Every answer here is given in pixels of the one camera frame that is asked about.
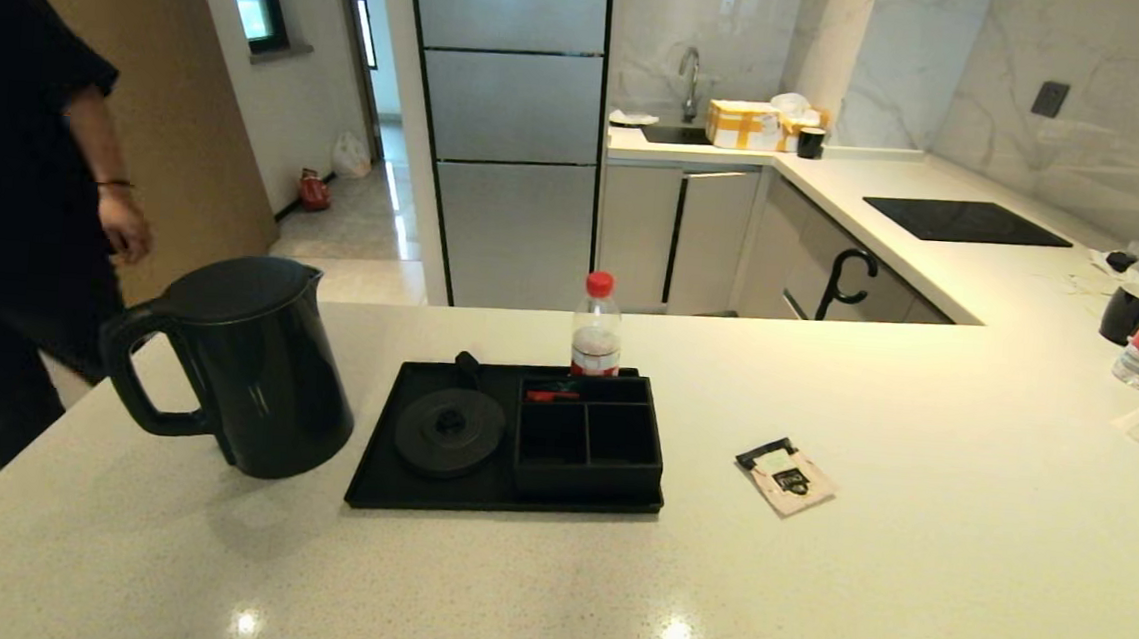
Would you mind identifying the person's hand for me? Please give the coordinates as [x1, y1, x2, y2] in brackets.
[92, 183, 157, 267]

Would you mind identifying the black electric kettle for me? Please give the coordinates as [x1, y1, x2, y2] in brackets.
[91, 245, 367, 487]

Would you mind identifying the beige tea bag sachet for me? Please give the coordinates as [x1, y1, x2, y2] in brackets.
[731, 433, 841, 522]

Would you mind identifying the person's bare forearm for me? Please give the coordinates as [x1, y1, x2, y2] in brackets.
[63, 84, 141, 192]

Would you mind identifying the round black kettle base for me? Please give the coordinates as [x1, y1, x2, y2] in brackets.
[390, 385, 509, 484]

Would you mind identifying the brown wooden door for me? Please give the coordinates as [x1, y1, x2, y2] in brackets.
[0, 0, 295, 315]

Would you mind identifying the red bag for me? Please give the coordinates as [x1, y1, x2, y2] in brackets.
[297, 168, 335, 214]

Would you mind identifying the white plastic bag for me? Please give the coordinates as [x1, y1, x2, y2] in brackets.
[331, 131, 376, 181]

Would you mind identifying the silver refrigerator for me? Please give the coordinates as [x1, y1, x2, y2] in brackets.
[382, 0, 620, 318]

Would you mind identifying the black serving tray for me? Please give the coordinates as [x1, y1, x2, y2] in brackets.
[344, 350, 674, 531]

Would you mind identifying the grey sink base cabinet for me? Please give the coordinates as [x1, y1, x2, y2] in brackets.
[595, 159, 763, 321]

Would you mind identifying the black compartment organizer box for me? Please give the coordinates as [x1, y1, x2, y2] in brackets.
[511, 368, 672, 507]

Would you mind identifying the dark kitchen sink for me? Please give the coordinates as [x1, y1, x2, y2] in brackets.
[640, 121, 714, 149]

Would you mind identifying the chrome faucet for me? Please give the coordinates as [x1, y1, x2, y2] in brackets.
[675, 46, 706, 124]

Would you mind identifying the cardboard box yellow tape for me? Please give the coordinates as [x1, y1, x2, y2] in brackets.
[704, 99, 784, 154]

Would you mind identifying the grey cooktop base cabinet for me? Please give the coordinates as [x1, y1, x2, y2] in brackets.
[735, 168, 966, 332]

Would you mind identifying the small box yellow tape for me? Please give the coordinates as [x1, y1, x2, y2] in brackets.
[777, 109, 831, 156]

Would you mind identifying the black curved hook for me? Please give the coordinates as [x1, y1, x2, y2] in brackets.
[814, 245, 881, 326]

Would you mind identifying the black induction cooktop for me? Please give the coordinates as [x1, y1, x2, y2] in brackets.
[860, 193, 1077, 253]

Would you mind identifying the dark wall socket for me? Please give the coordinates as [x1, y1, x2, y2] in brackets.
[1031, 80, 1071, 121]

